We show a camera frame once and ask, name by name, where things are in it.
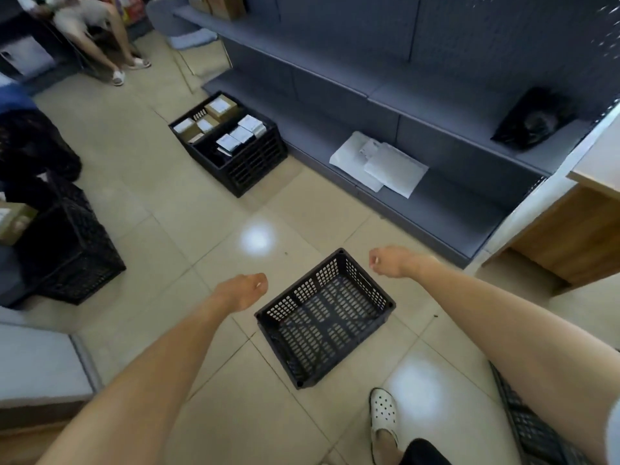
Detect person's left hand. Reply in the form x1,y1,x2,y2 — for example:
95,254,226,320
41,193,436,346
215,273,269,314

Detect person's right hand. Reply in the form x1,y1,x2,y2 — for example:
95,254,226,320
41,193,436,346
368,245,419,279

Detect person's right forearm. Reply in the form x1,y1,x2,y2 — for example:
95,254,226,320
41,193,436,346
409,251,620,465

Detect person's left forearm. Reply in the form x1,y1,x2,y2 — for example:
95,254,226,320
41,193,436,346
35,282,234,465

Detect empty black plastic crate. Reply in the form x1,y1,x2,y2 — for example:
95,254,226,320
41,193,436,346
254,247,397,391

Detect small white padded envelope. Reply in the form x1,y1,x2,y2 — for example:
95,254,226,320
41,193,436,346
359,141,430,199

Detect large white padded envelope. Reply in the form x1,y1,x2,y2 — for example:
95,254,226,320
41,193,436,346
329,131,386,193

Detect black crate holding boxes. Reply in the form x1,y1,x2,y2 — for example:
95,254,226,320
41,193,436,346
168,90,290,199

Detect person's white perforated shoe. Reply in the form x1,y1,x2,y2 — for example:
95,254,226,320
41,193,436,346
370,387,401,465

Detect large brown cardboard box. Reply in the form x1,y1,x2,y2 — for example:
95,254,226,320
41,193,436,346
204,96,239,123

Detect wooden desk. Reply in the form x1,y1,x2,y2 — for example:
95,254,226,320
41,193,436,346
481,140,620,287

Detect grey metal shelf unit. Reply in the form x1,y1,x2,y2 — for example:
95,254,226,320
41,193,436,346
172,0,620,270

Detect stacked black plastic crates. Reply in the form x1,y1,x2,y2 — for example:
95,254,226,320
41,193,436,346
0,170,127,306

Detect person's black trouser leg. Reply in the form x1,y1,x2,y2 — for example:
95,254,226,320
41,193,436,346
399,438,452,465

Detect black plastic bag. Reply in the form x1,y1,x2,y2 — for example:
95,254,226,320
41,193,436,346
490,86,578,152

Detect flat black plastic crate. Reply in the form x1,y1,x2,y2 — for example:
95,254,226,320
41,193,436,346
488,361,597,465

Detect white cabinet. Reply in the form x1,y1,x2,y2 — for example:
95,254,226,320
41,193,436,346
0,306,103,409

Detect brown box with label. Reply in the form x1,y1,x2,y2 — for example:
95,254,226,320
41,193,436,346
0,201,39,246

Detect black cloth bundle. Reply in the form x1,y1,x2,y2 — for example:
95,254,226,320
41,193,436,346
0,108,82,183

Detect brown boxes on shelf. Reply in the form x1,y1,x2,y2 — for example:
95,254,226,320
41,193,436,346
187,0,247,22

